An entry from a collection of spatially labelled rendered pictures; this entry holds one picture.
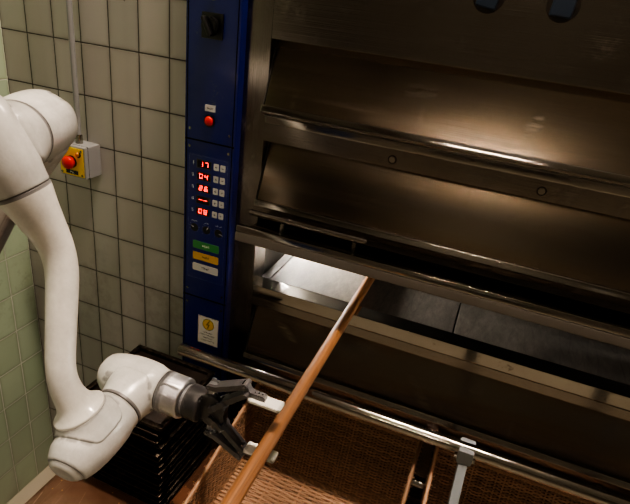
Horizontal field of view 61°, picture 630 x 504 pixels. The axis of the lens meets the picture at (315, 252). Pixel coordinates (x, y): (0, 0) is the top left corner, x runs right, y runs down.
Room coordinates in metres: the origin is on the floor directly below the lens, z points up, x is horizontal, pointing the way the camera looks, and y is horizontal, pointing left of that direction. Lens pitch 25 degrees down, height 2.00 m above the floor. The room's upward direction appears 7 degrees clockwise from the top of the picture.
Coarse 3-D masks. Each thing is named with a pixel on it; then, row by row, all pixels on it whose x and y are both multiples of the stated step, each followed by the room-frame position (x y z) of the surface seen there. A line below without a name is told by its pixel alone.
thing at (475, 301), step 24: (240, 240) 1.28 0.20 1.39; (264, 240) 1.27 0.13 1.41; (312, 240) 1.33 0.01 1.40; (336, 240) 1.38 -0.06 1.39; (336, 264) 1.20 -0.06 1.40; (408, 264) 1.27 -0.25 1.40; (432, 264) 1.30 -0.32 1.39; (432, 288) 1.13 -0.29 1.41; (504, 288) 1.20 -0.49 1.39; (528, 288) 1.24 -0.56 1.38; (504, 312) 1.08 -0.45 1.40; (528, 312) 1.06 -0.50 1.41; (576, 312) 1.11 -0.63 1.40; (600, 312) 1.14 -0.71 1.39; (600, 336) 1.02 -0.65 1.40
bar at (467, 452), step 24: (216, 360) 1.05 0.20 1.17; (264, 384) 1.01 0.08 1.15; (288, 384) 1.00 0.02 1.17; (336, 408) 0.95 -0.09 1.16; (360, 408) 0.95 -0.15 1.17; (408, 432) 0.90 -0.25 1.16; (432, 432) 0.90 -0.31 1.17; (456, 456) 0.87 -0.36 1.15; (480, 456) 0.86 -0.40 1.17; (504, 456) 0.86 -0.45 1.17; (456, 480) 0.83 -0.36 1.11; (552, 480) 0.81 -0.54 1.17; (576, 480) 0.82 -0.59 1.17
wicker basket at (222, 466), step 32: (256, 384) 1.37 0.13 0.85; (256, 416) 1.35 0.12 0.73; (320, 416) 1.30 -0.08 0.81; (352, 416) 1.28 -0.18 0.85; (288, 448) 1.29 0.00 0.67; (320, 448) 1.27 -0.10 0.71; (384, 448) 1.23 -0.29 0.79; (416, 448) 1.21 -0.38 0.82; (224, 480) 1.18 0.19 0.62; (256, 480) 1.22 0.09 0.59; (288, 480) 1.24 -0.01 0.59; (320, 480) 1.24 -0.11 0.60; (352, 480) 1.22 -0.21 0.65; (384, 480) 1.20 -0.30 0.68
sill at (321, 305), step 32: (256, 288) 1.43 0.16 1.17; (288, 288) 1.44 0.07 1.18; (352, 320) 1.33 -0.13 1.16; (384, 320) 1.32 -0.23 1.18; (448, 352) 1.25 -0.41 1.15; (480, 352) 1.22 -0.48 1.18; (512, 352) 1.24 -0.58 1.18; (544, 384) 1.17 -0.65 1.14; (576, 384) 1.15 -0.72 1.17; (608, 384) 1.15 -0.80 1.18
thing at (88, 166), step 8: (72, 144) 1.56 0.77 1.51; (80, 144) 1.57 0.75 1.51; (88, 144) 1.58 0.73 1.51; (96, 144) 1.59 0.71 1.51; (72, 152) 1.54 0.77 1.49; (80, 152) 1.53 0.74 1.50; (88, 152) 1.55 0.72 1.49; (96, 152) 1.58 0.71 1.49; (80, 160) 1.54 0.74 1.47; (88, 160) 1.55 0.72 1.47; (96, 160) 1.58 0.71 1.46; (64, 168) 1.56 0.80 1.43; (72, 168) 1.55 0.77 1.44; (80, 168) 1.54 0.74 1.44; (88, 168) 1.54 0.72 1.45; (96, 168) 1.58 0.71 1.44; (80, 176) 1.54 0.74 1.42; (88, 176) 1.54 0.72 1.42
